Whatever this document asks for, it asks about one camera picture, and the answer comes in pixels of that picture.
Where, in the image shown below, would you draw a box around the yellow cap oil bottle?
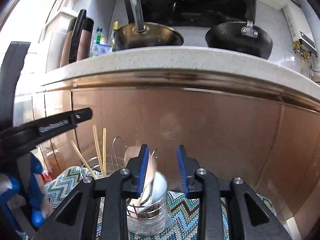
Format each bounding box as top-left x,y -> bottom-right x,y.
108,21 -> 119,52

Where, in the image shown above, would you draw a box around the green cap bottle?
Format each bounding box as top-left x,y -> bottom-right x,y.
90,26 -> 103,57

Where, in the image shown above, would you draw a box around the bronze wok with grey handle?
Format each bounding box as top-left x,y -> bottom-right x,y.
114,0 -> 184,50

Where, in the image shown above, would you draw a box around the black range hood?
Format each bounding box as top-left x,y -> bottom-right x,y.
120,0 -> 258,28

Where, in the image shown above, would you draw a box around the copper lower cabinets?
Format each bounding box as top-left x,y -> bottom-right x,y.
15,70 -> 319,239

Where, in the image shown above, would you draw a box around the blue gloved hand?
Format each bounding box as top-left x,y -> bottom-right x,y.
1,152 -> 53,238

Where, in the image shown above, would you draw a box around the black wok with black handle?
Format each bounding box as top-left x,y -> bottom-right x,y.
205,0 -> 273,60

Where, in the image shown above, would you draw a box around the zigzag patterned cloth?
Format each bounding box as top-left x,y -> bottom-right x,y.
43,166 -> 278,240

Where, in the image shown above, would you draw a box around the copper electric kettle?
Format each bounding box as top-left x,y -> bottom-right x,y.
60,9 -> 94,67

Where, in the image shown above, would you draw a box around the white gas water heater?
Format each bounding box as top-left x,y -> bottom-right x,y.
282,2 -> 317,56

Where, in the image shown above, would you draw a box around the wooden chopstick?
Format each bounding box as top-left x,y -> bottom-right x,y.
71,140 -> 98,179
103,127 -> 107,177
93,125 -> 105,177

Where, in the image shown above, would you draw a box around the white ceramic spoon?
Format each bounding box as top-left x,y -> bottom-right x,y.
127,148 -> 164,218

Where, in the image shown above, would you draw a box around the clear plastic utensil jar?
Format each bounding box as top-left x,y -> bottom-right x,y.
126,171 -> 171,237

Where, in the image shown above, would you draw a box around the wire utensil rack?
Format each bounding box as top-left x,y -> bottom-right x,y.
85,135 -> 161,221

